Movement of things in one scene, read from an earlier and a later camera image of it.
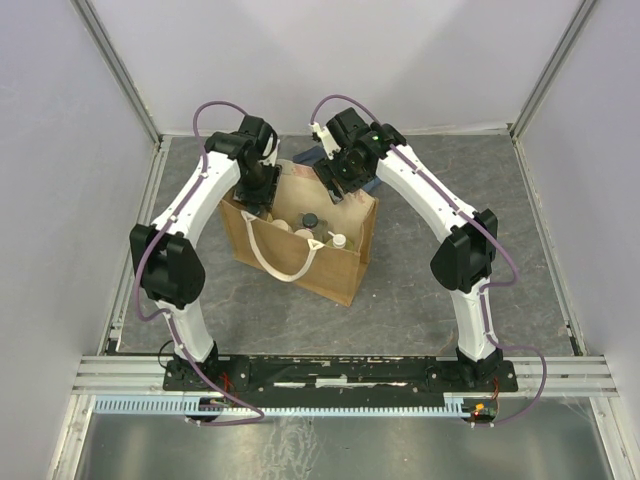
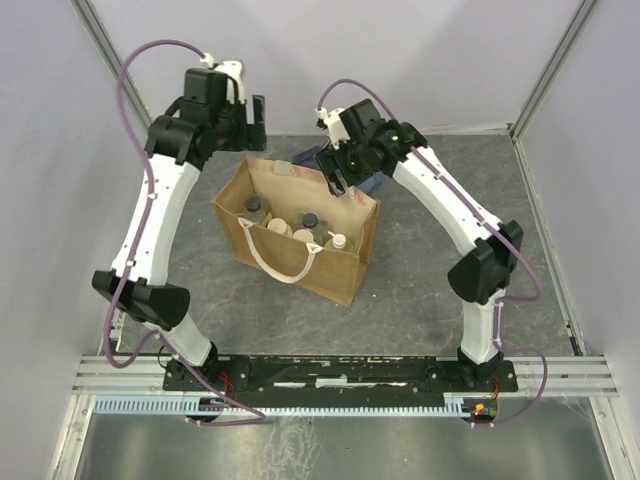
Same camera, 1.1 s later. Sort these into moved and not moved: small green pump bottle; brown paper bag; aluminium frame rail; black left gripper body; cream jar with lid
Moved: cream jar with lid; black left gripper body
Not moved: small green pump bottle; aluminium frame rail; brown paper bag
